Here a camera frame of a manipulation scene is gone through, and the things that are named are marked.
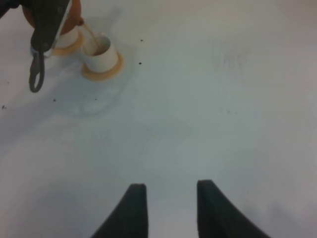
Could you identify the orange coaster far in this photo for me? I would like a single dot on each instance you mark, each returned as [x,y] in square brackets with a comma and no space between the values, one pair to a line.
[72,48]

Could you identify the orange coaster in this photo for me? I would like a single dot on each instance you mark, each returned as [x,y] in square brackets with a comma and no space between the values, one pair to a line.
[96,77]
[72,48]

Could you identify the brown clay teapot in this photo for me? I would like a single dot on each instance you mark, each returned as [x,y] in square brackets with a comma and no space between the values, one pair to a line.
[61,15]

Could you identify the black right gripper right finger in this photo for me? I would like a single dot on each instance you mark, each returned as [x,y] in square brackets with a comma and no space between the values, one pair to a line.
[217,217]

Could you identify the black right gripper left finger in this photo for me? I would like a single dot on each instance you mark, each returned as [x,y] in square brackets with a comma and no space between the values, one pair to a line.
[129,219]

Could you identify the orange coaster near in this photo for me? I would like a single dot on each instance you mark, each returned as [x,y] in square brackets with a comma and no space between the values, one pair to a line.
[96,77]

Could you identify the white teacup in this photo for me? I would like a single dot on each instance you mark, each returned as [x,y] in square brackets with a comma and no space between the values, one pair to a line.
[67,39]
[99,54]

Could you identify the white teacup far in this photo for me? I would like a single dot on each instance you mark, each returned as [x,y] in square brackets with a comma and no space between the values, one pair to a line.
[67,39]

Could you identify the white teacup near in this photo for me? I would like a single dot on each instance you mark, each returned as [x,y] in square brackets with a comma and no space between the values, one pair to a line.
[99,54]

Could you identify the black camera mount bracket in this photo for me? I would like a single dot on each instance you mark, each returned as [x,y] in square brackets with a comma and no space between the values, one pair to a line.
[47,24]

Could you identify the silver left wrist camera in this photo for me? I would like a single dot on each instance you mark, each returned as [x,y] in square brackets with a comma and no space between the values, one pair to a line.
[53,42]

